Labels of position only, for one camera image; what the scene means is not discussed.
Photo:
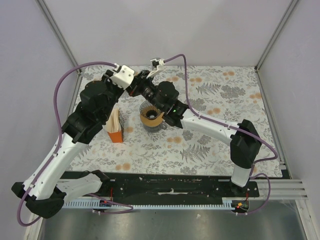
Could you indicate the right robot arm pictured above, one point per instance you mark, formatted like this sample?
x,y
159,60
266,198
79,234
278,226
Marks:
x,y
242,138

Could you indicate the coffee filter paper box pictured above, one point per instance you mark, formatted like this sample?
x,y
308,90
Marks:
x,y
115,126

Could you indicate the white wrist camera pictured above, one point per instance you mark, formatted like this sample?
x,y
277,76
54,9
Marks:
x,y
122,76
157,66

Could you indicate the right aluminium corner post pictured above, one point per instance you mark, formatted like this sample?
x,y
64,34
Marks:
x,y
277,32

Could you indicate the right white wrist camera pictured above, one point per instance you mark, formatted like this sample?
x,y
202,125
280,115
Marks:
x,y
157,66

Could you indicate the aluminium frame rail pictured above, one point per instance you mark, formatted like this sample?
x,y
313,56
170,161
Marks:
x,y
281,189

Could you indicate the aluminium corner post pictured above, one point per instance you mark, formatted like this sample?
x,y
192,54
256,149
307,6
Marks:
x,y
277,32
56,30

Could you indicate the grey glass dripper cone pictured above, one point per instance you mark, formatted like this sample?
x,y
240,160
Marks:
x,y
148,108

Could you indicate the glass measuring pitcher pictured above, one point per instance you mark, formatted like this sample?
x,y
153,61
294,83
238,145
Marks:
x,y
157,128

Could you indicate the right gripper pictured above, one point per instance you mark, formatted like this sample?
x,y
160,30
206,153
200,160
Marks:
x,y
140,81

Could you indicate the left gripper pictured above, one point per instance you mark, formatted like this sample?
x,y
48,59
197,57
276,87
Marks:
x,y
105,77

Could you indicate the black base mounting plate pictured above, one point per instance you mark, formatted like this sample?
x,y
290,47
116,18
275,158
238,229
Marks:
x,y
124,185

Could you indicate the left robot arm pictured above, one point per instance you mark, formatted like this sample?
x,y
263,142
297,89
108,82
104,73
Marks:
x,y
42,194

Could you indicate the floral patterned table mat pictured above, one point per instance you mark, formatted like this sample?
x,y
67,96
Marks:
x,y
224,92

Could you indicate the wooden dripper ring holder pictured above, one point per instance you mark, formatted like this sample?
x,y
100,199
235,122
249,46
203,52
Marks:
x,y
154,122

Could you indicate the left aluminium corner post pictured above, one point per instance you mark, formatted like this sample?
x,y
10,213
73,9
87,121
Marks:
x,y
56,30

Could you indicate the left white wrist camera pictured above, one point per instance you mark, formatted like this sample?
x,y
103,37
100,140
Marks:
x,y
122,76

